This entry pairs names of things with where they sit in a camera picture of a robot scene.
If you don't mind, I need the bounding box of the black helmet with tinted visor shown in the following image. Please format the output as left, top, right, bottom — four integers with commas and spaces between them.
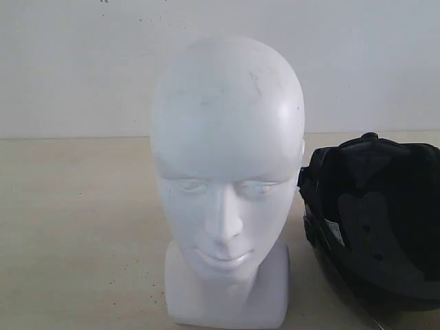
298, 132, 439, 329

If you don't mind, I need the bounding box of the white mannequin head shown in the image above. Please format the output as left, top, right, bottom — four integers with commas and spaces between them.
151, 36, 305, 329

